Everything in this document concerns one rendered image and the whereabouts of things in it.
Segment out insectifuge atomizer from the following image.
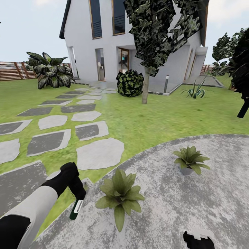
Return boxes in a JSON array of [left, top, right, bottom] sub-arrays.
[[70, 199, 84, 220]]

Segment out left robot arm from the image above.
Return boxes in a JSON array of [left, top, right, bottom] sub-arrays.
[[0, 162, 94, 249]]

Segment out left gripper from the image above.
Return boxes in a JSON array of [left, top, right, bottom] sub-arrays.
[[69, 180, 87, 200]]

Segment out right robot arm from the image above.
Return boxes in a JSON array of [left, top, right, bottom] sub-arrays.
[[183, 227, 214, 249]]

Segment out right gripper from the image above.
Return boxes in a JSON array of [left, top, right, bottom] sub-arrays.
[[183, 231, 214, 249]]

